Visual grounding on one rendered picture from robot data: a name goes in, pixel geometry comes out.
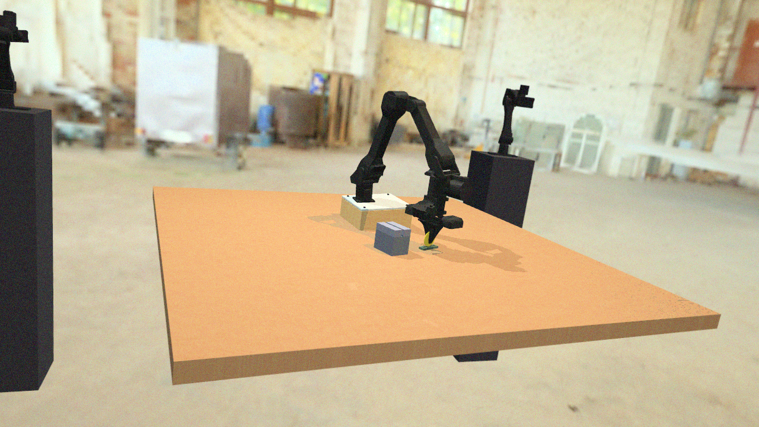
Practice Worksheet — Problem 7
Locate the gold coin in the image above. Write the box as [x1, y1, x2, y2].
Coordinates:
[424, 232, 435, 247]

